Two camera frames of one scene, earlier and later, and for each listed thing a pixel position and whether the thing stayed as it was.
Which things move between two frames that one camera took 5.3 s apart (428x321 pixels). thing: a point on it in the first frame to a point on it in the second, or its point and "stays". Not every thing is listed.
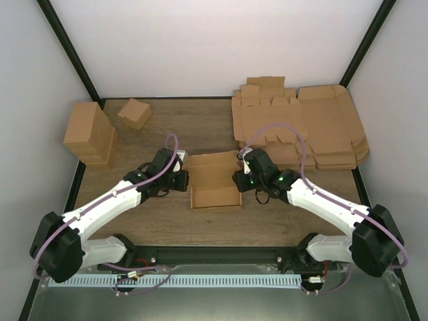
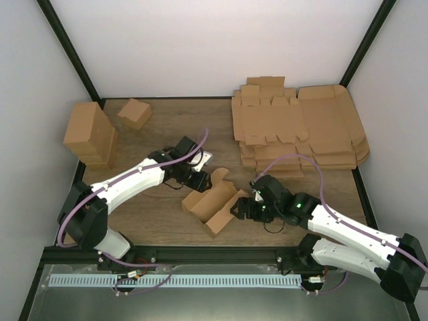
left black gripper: (182, 185) to (199, 184)
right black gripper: (241, 185) to (243, 202)
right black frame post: (385, 9) stays
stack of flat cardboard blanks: (268, 116) stays
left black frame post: (54, 22) stays
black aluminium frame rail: (212, 255) stays
